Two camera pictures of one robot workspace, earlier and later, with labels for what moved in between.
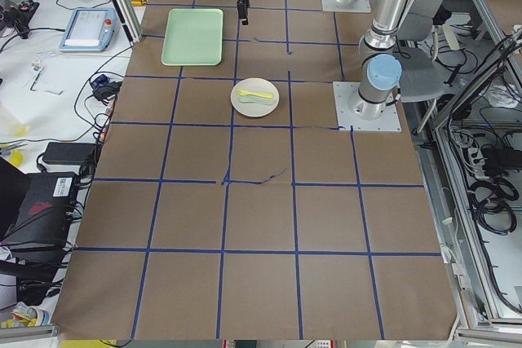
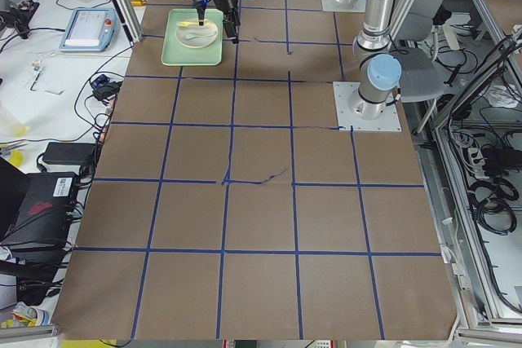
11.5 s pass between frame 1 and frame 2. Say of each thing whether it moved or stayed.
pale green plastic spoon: moved
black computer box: stayed
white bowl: moved
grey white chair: stayed
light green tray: stayed
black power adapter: stayed
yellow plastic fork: moved
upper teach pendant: stayed
